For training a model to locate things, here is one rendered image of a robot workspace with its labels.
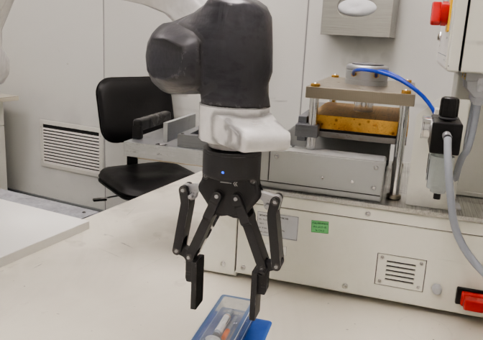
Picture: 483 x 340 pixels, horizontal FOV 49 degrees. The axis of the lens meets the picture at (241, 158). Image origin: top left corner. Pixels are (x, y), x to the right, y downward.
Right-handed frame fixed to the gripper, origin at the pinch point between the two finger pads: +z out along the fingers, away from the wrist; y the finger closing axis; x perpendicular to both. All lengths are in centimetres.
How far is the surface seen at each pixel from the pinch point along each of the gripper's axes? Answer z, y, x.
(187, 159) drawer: -10.1, 17.9, -30.4
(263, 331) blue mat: 9.8, -3.8, -8.4
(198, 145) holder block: -13.0, 15.9, -31.4
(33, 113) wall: 20, 196, -223
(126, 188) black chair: 36, 92, -146
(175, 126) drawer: -15.1, 23.5, -37.7
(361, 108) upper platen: -21.9, -13.6, -38.7
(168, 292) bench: 9.8, 14.7, -14.8
